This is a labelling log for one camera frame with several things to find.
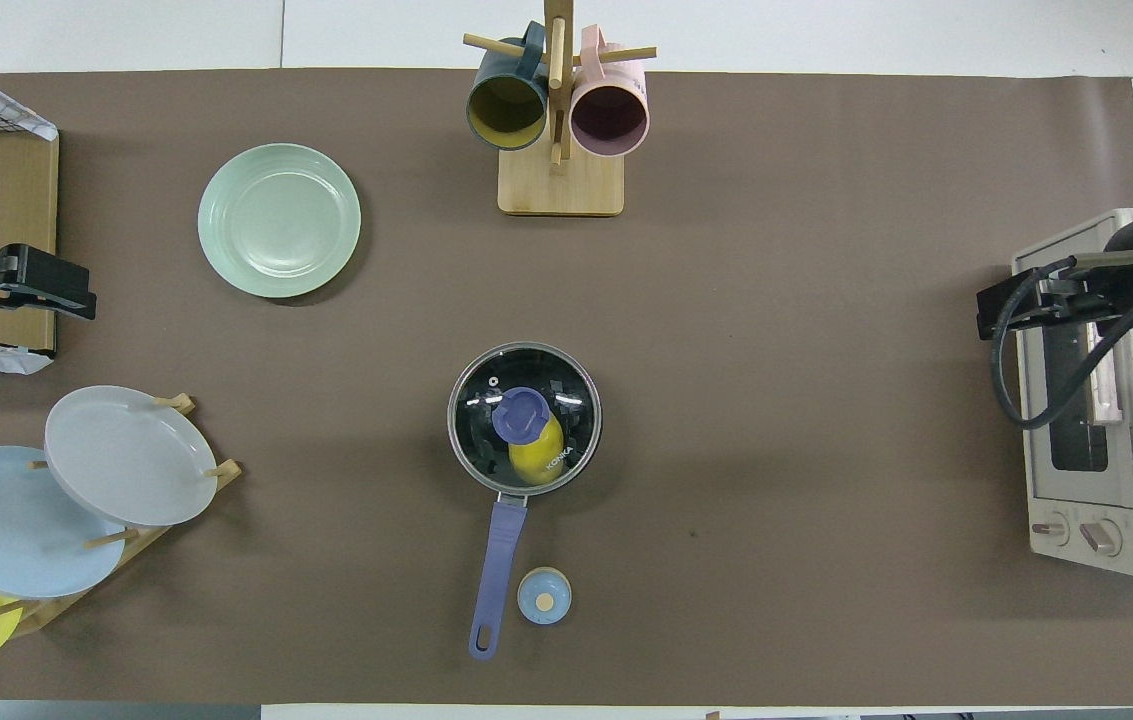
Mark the glass lid blue knob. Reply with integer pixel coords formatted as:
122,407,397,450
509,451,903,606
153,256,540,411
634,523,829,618
447,342,603,497

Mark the yellow potato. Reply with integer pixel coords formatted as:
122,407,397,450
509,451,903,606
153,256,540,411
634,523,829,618
508,410,565,487

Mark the grey plate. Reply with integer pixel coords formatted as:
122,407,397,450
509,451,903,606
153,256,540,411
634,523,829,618
44,385,219,528

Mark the pale green plate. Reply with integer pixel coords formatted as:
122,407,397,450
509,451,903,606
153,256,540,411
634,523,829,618
197,143,363,299

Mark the light blue plate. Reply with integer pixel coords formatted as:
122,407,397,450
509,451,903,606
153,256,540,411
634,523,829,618
0,446,127,600

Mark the wooden plate rack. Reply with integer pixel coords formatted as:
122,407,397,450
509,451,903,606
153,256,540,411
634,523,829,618
0,393,243,637

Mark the brown table mat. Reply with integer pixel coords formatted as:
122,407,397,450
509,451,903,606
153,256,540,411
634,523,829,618
0,68,1133,706

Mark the pink mug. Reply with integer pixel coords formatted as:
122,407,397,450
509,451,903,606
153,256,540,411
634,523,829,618
569,25,650,159

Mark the wooden mug tree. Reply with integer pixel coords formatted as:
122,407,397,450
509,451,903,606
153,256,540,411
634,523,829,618
463,0,657,217

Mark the dark blue mug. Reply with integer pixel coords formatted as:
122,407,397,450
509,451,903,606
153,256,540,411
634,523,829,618
466,22,550,152

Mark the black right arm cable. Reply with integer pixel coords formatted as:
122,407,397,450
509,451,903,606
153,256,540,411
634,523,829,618
989,255,1133,431

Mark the toaster oven door handle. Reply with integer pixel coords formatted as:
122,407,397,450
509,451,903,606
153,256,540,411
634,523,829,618
1084,325,1123,427

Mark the black wire mesh panel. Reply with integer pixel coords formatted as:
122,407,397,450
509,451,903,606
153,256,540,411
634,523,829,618
0,85,57,138

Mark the black pot purple handle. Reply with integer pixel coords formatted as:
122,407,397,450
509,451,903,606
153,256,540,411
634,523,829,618
447,343,604,661

